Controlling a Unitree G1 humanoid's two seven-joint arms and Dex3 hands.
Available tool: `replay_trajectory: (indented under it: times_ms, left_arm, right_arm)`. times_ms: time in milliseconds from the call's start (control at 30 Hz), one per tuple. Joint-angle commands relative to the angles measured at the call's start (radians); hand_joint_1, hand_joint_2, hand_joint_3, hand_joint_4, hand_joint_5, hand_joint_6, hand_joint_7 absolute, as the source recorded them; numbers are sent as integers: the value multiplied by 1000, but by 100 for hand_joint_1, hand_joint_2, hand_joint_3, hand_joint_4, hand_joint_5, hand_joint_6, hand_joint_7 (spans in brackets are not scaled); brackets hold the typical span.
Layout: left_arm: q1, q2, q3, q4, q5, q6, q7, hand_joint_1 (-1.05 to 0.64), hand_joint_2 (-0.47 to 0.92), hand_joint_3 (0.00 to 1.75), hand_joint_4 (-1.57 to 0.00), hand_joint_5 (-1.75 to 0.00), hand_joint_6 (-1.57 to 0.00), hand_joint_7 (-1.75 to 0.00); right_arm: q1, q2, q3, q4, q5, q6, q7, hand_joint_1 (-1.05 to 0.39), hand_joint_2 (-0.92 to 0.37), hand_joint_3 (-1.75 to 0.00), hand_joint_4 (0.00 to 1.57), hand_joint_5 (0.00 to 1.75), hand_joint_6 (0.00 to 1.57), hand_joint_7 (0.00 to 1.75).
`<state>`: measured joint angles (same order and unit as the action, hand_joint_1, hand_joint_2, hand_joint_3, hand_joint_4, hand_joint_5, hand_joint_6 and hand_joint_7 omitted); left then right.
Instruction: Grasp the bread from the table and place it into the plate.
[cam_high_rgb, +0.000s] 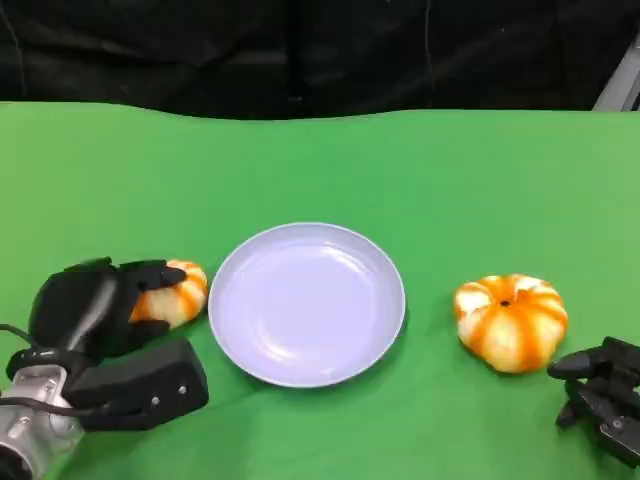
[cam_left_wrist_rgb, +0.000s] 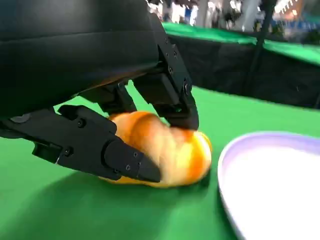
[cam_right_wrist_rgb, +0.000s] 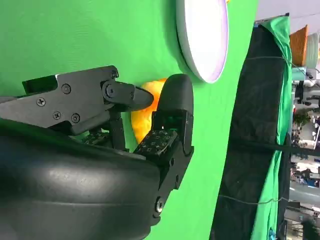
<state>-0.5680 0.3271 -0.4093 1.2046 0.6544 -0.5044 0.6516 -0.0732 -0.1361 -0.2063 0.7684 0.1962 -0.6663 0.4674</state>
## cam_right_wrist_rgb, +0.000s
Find green hanging cloth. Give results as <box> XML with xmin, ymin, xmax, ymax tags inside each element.
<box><xmin>249</xmin><ymin>15</ymin><xmax>294</xmax><ymax>240</ymax></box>

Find black backdrop curtain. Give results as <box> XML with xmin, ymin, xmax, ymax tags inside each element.
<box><xmin>209</xmin><ymin>23</ymin><xmax>293</xmax><ymax>240</ymax></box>

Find orange white toy bread roll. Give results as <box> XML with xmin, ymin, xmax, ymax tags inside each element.
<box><xmin>130</xmin><ymin>77</ymin><xmax>169</xmax><ymax>147</ymax></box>

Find white workshop machine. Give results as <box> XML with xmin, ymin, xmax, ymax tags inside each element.
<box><xmin>291</xmin><ymin>71</ymin><xmax>320</xmax><ymax>108</ymax></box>

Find pale green roll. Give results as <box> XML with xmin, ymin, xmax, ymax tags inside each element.
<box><xmin>306</xmin><ymin>32</ymin><xmax>320</xmax><ymax>68</ymax></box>

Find thin grey cord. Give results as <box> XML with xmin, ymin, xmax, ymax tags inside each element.
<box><xmin>246</xmin><ymin>55</ymin><xmax>292</xmax><ymax>64</ymax></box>

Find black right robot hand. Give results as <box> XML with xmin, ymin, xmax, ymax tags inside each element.
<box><xmin>0</xmin><ymin>65</ymin><xmax>195</xmax><ymax>240</ymax></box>

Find orange mesh basket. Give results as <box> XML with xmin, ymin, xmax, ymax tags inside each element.
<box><xmin>289</xmin><ymin>24</ymin><xmax>309</xmax><ymax>67</ymax></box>

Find green table cloth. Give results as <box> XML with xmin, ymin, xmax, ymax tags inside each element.
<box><xmin>0</xmin><ymin>0</ymin><xmax>260</xmax><ymax>240</ymax></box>

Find black strap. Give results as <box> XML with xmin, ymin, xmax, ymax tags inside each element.
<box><xmin>231</xmin><ymin>138</ymin><xmax>320</xmax><ymax>156</ymax></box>

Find lilac plate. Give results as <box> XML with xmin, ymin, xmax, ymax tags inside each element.
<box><xmin>175</xmin><ymin>0</ymin><xmax>230</xmax><ymax>84</ymax></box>

